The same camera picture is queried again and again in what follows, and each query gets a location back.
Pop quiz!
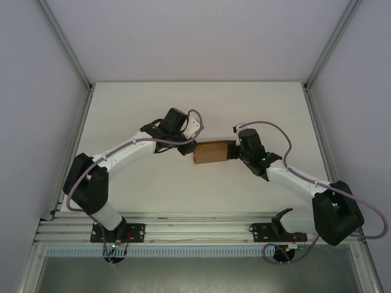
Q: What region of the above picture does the brown cardboard box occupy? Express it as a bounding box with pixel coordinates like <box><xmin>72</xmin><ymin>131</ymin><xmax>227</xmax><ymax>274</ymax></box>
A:
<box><xmin>192</xmin><ymin>139</ymin><xmax>230</xmax><ymax>166</ymax></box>

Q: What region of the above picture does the grey metal sheet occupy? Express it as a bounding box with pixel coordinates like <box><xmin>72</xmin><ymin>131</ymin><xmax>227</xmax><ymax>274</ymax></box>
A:
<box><xmin>30</xmin><ymin>256</ymin><xmax>367</xmax><ymax>293</ymax></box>

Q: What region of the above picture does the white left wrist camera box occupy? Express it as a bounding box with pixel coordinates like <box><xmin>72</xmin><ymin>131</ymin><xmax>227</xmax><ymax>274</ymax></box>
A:
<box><xmin>183</xmin><ymin>117</ymin><xmax>204</xmax><ymax>140</ymax></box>

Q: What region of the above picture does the aluminium table side rail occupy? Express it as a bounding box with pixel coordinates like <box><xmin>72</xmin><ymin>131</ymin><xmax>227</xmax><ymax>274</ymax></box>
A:
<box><xmin>49</xmin><ymin>87</ymin><xmax>94</xmax><ymax>221</ymax></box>
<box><xmin>302</xmin><ymin>86</ymin><xmax>362</xmax><ymax>221</ymax></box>

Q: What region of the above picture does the aluminium mounting rail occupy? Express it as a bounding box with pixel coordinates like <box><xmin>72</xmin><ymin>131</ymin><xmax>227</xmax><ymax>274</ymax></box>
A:
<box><xmin>34</xmin><ymin>213</ymin><xmax>366</xmax><ymax>245</ymax></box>

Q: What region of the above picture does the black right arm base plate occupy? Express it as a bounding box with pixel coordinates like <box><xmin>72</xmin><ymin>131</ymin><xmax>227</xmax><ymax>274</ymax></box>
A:
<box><xmin>248</xmin><ymin>222</ymin><xmax>308</xmax><ymax>244</ymax></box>

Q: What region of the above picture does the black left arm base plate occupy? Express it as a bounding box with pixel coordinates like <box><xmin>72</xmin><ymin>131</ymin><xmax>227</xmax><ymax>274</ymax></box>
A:
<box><xmin>90</xmin><ymin>223</ymin><xmax>146</xmax><ymax>244</ymax></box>

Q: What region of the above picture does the grey slotted cable duct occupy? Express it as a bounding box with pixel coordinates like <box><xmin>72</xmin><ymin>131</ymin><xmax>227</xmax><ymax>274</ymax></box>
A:
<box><xmin>45</xmin><ymin>247</ymin><xmax>309</xmax><ymax>258</ymax></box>

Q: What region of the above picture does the black round cable port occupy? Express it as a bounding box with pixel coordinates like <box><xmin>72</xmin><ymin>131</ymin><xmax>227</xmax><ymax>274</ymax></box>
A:
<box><xmin>272</xmin><ymin>245</ymin><xmax>297</xmax><ymax>264</ymax></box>
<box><xmin>103</xmin><ymin>255</ymin><xmax>126</xmax><ymax>266</ymax></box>

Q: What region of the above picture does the aluminium frame post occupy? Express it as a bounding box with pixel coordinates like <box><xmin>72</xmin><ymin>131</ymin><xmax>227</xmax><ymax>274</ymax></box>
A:
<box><xmin>302</xmin><ymin>0</ymin><xmax>363</xmax><ymax>92</ymax></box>
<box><xmin>37</xmin><ymin>0</ymin><xmax>94</xmax><ymax>93</ymax></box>

